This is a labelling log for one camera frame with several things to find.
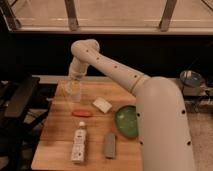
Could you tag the green ceramic bowl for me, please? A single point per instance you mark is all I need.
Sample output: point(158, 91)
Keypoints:
point(126, 121)

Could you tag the round metal dish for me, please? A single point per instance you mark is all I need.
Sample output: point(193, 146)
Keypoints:
point(191, 78)

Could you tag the metal window frame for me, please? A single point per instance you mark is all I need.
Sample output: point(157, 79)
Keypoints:
point(167, 17)

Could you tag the grey rectangular block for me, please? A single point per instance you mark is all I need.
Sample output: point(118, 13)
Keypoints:
point(110, 146)

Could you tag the black chair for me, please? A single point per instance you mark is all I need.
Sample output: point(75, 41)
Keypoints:
point(13, 129)

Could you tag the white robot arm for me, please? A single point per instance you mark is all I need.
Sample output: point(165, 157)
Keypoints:
point(164, 135)

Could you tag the translucent ceramic cup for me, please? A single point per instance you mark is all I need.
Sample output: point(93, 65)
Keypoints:
point(74, 93)

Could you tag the orange oblong object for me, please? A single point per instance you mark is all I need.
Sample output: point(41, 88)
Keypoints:
point(81, 113)

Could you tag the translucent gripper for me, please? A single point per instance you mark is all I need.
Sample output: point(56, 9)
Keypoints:
point(73, 82)

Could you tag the white bottle with label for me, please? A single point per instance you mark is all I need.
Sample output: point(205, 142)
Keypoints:
point(79, 144)

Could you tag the white rectangular block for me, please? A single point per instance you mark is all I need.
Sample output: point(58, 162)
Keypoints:
point(102, 104)

